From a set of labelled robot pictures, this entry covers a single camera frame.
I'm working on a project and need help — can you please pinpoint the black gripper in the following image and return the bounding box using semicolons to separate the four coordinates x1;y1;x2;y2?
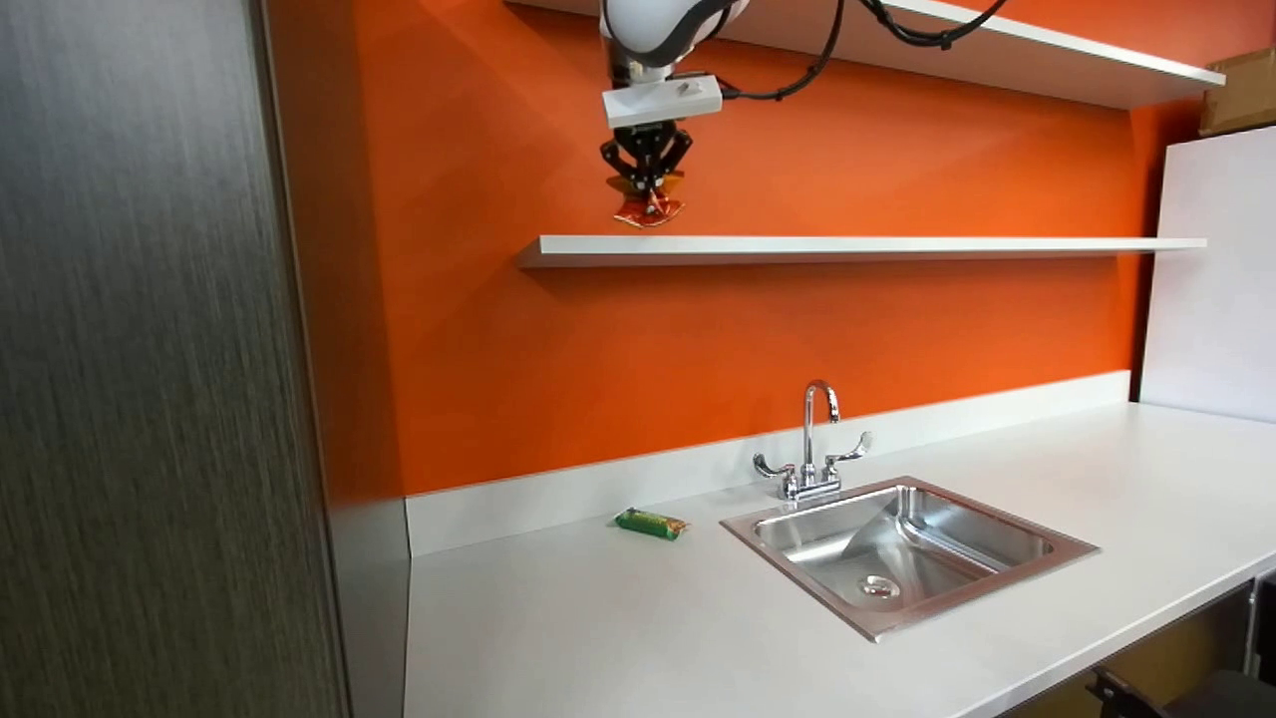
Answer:
597;115;700;224

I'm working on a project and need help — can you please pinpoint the stainless steel sink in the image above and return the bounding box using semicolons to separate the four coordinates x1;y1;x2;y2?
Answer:
718;474;1100;645

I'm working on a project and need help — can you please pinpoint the white board panel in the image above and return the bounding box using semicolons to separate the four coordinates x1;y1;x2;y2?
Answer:
1138;122;1276;427

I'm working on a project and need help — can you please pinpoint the cardboard box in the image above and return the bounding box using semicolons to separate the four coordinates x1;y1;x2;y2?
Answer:
1199;49;1276;138

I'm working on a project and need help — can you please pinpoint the black chair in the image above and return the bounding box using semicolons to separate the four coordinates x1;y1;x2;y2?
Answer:
1080;661;1276;718

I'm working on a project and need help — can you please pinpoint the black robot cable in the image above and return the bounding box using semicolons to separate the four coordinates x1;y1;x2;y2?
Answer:
714;0;1012;109

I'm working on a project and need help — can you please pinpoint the thin white wall shelf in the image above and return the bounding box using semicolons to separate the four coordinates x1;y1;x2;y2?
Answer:
513;231;1213;274

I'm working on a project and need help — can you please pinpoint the chrome faucet with handles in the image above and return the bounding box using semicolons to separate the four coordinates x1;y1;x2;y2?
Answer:
750;379;878;508

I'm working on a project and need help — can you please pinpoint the thick white wall shelf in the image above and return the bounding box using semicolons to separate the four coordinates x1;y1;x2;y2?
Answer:
504;0;1230;111

